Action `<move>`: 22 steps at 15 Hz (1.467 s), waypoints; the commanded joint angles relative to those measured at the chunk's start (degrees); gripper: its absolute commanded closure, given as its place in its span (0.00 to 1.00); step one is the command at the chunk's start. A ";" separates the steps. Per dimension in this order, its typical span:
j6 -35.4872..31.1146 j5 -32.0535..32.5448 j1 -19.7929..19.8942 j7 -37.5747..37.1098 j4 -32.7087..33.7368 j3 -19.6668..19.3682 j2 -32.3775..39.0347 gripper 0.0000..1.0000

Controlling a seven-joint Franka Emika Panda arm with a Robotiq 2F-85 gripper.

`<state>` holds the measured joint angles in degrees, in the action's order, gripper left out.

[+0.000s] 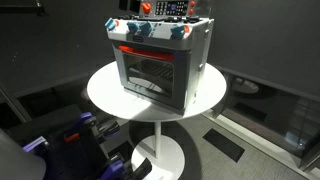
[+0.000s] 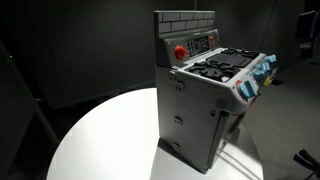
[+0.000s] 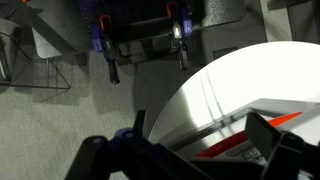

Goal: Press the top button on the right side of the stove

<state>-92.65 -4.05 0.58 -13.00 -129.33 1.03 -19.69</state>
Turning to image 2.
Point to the grey toy stove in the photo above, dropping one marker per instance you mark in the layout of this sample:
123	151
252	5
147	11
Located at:
190	116

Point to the black stove burner grate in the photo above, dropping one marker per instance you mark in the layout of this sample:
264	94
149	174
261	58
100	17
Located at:
240	52
213	69

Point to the black stand leg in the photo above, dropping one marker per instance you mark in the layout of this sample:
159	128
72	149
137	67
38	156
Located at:
308	162

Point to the medium blue stove knob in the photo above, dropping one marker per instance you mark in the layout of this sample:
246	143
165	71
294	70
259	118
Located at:
261	69

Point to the large red stove knob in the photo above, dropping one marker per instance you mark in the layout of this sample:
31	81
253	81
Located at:
180	52

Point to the small blue stove knob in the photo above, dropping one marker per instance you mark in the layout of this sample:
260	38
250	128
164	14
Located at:
271	58

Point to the small red stove button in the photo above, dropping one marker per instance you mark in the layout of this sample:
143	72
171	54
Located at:
211	39

